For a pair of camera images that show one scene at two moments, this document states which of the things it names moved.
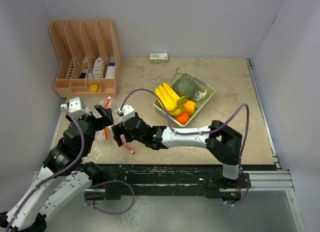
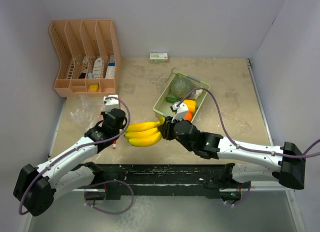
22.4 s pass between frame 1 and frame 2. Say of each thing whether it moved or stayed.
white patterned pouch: stayed
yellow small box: stayed
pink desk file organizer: stayed
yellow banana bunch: moved
